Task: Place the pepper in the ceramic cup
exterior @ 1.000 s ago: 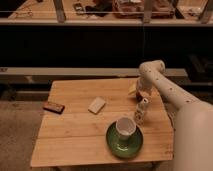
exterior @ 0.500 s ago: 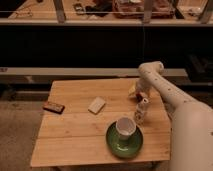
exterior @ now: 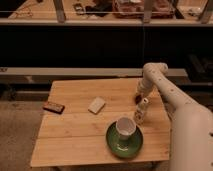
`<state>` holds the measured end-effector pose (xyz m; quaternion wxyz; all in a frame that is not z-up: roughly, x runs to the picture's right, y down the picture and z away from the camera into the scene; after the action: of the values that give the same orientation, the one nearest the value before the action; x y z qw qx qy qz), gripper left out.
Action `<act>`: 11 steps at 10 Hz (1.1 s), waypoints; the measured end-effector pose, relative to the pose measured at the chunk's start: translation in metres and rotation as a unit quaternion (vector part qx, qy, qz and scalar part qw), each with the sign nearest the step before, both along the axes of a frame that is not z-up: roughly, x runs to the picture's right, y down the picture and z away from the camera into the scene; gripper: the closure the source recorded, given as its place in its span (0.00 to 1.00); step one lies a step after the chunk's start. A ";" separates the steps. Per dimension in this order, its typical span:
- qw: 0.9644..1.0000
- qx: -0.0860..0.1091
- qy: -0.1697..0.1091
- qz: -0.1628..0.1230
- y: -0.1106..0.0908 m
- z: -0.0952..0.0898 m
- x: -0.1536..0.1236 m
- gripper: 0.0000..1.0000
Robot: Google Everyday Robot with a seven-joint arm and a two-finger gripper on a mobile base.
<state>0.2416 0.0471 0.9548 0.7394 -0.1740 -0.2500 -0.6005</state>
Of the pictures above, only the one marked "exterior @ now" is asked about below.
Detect small white patterned bottle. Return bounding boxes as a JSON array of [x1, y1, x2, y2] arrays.
[[134, 98, 149, 125]]

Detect brown chocolate bar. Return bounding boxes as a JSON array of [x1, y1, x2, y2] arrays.
[[43, 101, 65, 114]]

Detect green saucer plate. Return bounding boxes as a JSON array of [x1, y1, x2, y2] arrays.
[[106, 122, 143, 158]]

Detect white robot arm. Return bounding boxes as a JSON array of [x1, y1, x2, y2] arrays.
[[137, 63, 213, 171]]

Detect beige sponge block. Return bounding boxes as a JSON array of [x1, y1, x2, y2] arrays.
[[88, 97, 106, 114]]

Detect white ceramic cup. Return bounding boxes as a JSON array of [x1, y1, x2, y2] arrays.
[[116, 117, 136, 140]]

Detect wooden table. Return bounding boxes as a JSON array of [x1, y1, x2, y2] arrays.
[[30, 77, 173, 168]]

